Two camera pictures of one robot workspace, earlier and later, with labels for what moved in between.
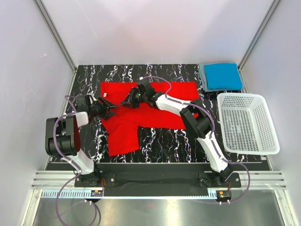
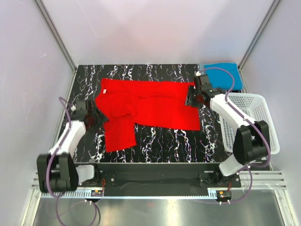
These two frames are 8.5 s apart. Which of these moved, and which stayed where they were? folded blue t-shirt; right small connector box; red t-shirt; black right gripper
Moved: black right gripper
Stayed: folded blue t-shirt; red t-shirt; right small connector box
